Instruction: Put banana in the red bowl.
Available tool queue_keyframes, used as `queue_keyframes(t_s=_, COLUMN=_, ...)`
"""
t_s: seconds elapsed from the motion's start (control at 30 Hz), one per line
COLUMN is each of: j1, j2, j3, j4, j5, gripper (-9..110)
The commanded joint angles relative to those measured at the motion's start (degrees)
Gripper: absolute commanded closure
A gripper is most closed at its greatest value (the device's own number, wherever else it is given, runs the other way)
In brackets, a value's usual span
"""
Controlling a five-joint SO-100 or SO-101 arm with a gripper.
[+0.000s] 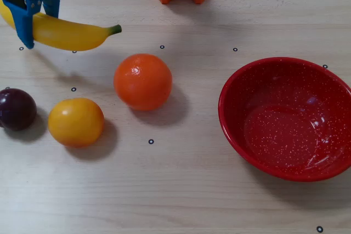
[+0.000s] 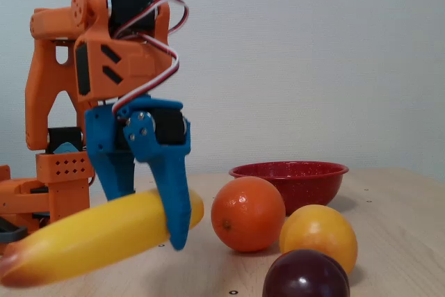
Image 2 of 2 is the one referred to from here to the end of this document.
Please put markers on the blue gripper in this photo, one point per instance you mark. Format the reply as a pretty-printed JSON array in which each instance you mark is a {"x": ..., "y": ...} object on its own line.
[{"x": 104, "y": 133}]

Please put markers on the yellow banana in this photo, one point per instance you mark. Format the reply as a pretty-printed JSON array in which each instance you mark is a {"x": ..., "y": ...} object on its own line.
[{"x": 87, "y": 238}]

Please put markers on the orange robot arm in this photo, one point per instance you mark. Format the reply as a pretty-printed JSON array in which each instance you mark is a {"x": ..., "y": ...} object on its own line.
[{"x": 45, "y": 78}]

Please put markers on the orange robot base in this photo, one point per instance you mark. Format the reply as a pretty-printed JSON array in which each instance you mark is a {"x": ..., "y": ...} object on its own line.
[{"x": 21, "y": 196}]

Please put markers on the red speckled bowl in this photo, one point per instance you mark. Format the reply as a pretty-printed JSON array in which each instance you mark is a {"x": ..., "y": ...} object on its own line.
[{"x": 313, "y": 185}]

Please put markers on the orange fruit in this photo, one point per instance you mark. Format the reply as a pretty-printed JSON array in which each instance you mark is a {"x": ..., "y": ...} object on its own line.
[{"x": 248, "y": 213}]

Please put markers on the grey table clamp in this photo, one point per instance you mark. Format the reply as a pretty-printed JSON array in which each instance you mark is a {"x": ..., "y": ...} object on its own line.
[{"x": 14, "y": 232}]

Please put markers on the yellow round fruit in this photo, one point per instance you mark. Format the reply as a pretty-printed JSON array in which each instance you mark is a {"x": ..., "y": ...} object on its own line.
[{"x": 320, "y": 238}]

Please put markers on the dark purple plum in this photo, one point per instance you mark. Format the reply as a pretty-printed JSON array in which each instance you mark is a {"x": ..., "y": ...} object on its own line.
[{"x": 306, "y": 276}]

